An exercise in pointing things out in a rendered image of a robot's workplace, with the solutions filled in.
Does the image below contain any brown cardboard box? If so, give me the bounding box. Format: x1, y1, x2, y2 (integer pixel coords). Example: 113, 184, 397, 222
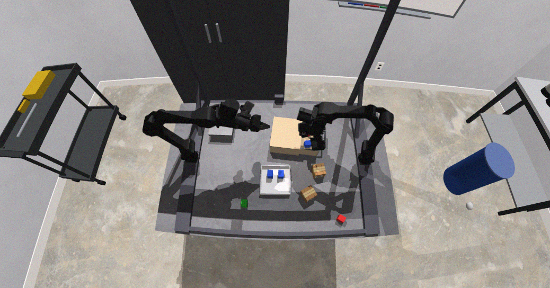
300, 185, 317, 203
311, 163, 326, 179

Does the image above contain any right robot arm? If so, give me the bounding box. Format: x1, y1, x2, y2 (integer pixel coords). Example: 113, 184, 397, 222
143, 98, 254, 163

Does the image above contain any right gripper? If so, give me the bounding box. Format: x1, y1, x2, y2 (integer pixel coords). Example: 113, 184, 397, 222
232, 114, 270, 132

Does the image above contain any white open-top tray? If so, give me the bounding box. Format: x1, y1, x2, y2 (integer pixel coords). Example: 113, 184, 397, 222
260, 165, 290, 195

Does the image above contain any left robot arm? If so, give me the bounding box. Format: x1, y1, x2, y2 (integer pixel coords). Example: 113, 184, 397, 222
297, 102, 394, 165

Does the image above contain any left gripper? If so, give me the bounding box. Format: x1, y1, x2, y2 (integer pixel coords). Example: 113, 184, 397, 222
310, 121, 326, 151

